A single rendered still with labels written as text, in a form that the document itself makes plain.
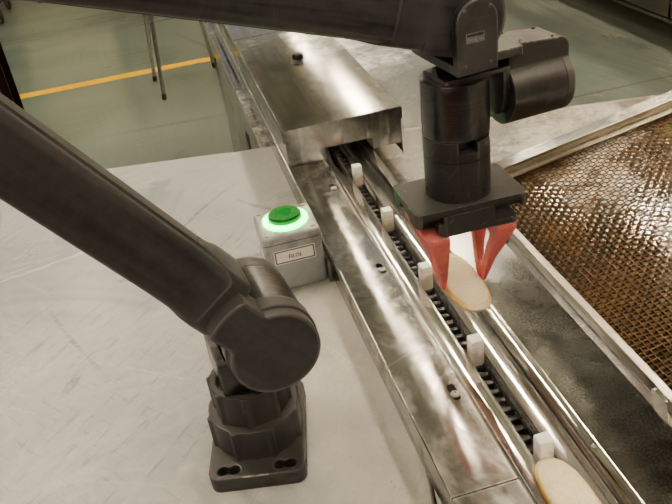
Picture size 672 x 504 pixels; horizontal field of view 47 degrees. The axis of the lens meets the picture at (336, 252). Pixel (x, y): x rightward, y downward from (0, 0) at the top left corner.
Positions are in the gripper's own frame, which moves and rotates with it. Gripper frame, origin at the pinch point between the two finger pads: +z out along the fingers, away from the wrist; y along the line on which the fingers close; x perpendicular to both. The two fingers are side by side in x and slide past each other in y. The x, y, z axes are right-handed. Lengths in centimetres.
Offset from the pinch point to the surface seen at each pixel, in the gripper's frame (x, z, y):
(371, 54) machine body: 101, 11, 20
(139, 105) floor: 340, 93, -41
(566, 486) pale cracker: -20.6, 7.0, 0.0
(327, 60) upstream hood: 72, 1, 5
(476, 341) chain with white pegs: -2.9, 6.0, 0.2
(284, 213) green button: 24.0, 2.4, -12.8
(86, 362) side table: 16.4, 11.3, -38.5
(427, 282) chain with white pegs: 11.0, 8.0, 0.2
